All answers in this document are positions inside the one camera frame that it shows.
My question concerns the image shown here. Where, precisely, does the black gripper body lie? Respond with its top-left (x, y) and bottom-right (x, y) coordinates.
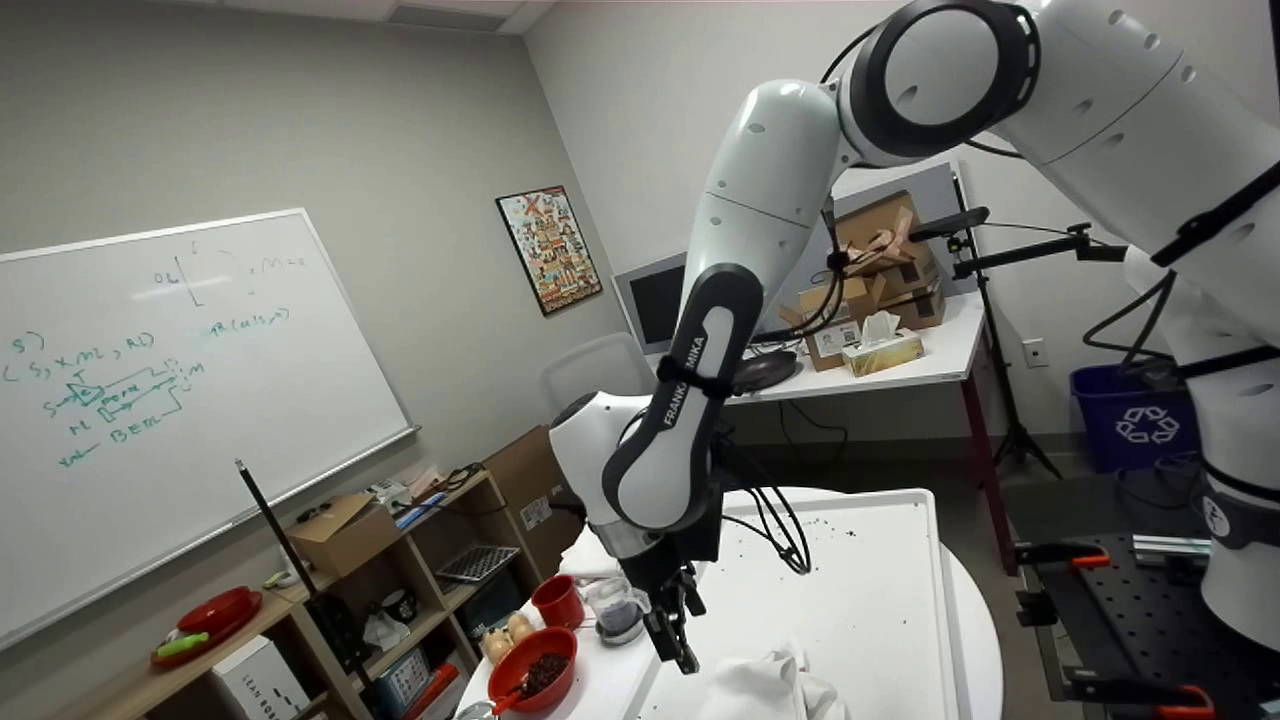
top-left (617, 513), bottom-right (727, 604)

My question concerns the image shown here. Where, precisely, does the white plastic tray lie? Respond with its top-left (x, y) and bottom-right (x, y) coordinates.
top-left (624, 485), bottom-right (969, 720)

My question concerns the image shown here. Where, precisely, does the clear glass with dark contents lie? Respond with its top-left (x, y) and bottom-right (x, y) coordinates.
top-left (593, 597), bottom-right (651, 654)

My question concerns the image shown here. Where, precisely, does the red cup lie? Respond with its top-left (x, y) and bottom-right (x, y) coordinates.
top-left (529, 574), bottom-right (589, 636)

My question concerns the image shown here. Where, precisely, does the red bowl with dark contents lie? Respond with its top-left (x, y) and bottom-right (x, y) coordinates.
top-left (483, 629), bottom-right (585, 720)

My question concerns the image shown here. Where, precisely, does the grey office chair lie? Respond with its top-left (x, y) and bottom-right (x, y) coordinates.
top-left (541, 331), bottom-right (662, 434)

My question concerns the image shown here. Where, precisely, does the wooden shelf unit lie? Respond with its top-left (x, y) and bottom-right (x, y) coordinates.
top-left (77, 465), bottom-right (554, 720)

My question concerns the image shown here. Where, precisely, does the black computer monitor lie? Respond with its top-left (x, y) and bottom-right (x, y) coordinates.
top-left (613, 253), bottom-right (692, 360)

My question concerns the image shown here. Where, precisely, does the round white table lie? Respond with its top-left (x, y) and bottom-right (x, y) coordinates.
top-left (452, 485), bottom-right (1007, 720)

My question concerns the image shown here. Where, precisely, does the white desk with red leg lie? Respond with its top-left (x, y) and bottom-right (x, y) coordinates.
top-left (643, 283), bottom-right (1024, 575)

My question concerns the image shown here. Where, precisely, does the framed colourful poster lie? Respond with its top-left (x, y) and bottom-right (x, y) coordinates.
top-left (492, 180), bottom-right (609, 321)

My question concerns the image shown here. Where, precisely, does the small open cardboard box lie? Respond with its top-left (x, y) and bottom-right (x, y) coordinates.
top-left (283, 489), bottom-right (399, 581)

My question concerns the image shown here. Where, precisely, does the pile of cardboard boxes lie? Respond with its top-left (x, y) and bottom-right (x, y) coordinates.
top-left (797, 190), bottom-right (952, 377)

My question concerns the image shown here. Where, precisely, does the thin black pole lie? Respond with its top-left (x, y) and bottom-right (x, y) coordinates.
top-left (233, 461), bottom-right (340, 631)

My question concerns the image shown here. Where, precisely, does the white appliance box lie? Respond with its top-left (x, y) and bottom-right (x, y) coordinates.
top-left (208, 636), bottom-right (318, 720)

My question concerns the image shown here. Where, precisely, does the red plate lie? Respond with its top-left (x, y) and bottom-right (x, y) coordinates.
top-left (176, 584), bottom-right (268, 645)

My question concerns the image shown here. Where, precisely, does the black robot workbench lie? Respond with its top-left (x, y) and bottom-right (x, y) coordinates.
top-left (1007, 529), bottom-right (1280, 720)

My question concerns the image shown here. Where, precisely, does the blue recycling bin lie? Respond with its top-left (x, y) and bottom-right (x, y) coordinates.
top-left (1067, 358), bottom-right (1205, 482)

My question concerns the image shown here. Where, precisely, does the green and red toy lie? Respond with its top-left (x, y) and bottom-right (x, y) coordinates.
top-left (147, 629), bottom-right (218, 674)

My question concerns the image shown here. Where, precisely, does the whiteboard with green writing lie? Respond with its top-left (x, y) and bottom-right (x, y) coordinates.
top-left (0, 206), bottom-right (420, 658)

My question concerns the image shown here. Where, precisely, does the black clamp with orange handle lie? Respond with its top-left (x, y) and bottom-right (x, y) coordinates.
top-left (1012, 538), bottom-right (1120, 581)
top-left (1059, 663), bottom-right (1222, 720)

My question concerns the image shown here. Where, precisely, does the black tripod camera stand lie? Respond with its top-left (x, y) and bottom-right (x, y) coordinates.
top-left (913, 178), bottom-right (1147, 482)

